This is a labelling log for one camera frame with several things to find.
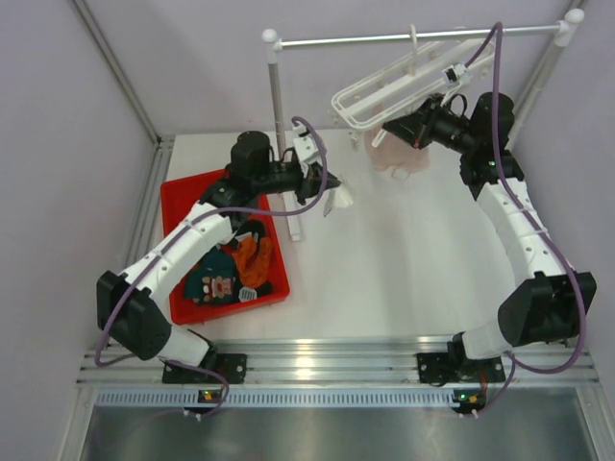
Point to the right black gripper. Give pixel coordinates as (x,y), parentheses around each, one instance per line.
(417,128)

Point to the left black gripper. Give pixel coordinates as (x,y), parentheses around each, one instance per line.
(309,184)

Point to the white sock with stripes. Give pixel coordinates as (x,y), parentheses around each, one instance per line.
(342,196)

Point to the pink sock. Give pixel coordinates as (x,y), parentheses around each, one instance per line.
(388,153)

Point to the white plastic clip hanger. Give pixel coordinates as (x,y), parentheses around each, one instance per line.
(403,85)

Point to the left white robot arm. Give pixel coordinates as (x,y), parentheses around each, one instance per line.
(127,303)

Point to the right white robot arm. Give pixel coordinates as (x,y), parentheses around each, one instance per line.
(550,299)

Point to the orange sock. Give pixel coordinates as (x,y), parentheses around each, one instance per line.
(252,260)

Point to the red plastic tray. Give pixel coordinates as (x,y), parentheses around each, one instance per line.
(184,312)

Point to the dark green reindeer sock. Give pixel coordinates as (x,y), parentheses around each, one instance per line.
(211,280)

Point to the metal drying rack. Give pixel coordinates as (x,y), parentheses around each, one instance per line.
(321,62)

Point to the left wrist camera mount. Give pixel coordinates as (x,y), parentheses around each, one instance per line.
(305,145)

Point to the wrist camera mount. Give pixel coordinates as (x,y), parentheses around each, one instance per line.
(305,145)
(456,75)

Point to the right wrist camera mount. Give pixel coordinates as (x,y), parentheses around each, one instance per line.
(456,75)

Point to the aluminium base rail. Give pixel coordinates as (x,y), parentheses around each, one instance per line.
(339,362)

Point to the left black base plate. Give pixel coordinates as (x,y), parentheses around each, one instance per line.
(224,367)

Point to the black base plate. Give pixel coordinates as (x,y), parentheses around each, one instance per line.
(224,367)
(438,369)

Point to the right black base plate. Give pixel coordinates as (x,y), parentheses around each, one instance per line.
(438,369)

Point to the perforated cable duct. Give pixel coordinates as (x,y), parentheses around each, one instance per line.
(289,398)

